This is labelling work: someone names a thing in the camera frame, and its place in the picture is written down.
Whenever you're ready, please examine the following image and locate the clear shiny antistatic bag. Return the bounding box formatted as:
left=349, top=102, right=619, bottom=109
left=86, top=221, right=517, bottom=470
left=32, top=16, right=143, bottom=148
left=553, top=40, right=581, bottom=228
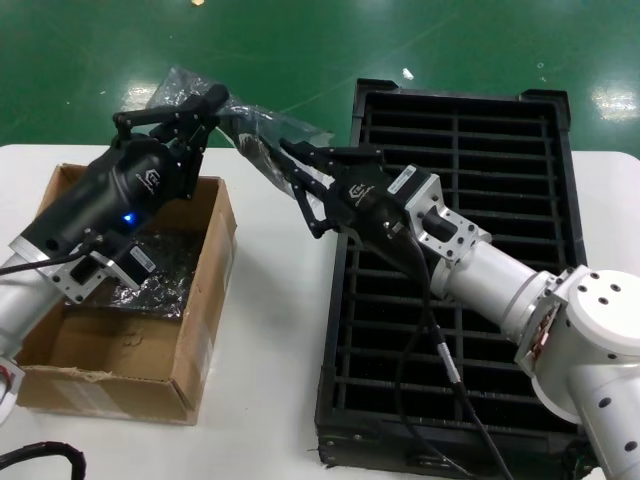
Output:
left=149, top=64, right=335, bottom=211

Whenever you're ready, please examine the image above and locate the black corrugated cable conduit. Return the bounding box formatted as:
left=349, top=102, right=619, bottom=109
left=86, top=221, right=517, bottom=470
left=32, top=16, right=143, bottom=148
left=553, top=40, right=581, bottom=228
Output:
left=0, top=439, right=85, bottom=480

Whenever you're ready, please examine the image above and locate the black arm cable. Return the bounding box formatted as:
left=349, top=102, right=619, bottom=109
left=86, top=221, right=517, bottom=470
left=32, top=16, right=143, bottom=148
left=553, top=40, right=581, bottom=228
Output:
left=384, top=222, right=516, bottom=480
left=0, top=234, right=99, bottom=275

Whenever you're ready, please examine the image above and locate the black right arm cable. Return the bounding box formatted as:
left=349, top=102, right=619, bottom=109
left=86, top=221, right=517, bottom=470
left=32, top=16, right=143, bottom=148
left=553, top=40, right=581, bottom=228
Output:
left=384, top=222, right=516, bottom=480

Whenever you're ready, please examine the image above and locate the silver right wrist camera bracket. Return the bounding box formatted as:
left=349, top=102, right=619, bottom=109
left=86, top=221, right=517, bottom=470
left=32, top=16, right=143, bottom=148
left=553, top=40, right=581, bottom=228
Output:
left=388, top=166, right=495, bottom=265

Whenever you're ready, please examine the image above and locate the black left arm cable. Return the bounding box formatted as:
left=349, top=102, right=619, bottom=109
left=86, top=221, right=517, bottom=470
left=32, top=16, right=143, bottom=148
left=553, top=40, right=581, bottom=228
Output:
left=0, top=234, right=99, bottom=275

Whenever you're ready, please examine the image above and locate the black slotted plastic container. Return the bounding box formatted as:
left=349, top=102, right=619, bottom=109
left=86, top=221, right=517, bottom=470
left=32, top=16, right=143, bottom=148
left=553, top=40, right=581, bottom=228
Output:
left=313, top=77, right=591, bottom=474

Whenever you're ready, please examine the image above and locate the brown cardboard box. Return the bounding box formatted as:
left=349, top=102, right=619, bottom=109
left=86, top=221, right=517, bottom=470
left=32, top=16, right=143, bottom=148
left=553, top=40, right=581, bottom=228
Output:
left=14, top=162, right=239, bottom=426

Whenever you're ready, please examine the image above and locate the graphics card in shiny bag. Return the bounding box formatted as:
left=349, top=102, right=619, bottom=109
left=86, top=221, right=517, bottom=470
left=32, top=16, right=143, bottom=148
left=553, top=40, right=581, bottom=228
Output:
left=92, top=228, right=207, bottom=321

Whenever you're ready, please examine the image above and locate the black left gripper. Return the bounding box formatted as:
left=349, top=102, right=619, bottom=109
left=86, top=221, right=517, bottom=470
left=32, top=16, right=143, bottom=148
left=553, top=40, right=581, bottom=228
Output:
left=34, top=83, right=232, bottom=265

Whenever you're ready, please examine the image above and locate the black graphics card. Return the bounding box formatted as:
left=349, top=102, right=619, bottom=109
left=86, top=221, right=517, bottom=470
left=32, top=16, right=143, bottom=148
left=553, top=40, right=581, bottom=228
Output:
left=232, top=112, right=301, bottom=201

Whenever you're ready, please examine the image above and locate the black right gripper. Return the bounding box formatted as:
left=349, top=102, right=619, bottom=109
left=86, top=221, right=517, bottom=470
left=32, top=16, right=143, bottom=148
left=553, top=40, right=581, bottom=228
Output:
left=278, top=138, right=437, bottom=272

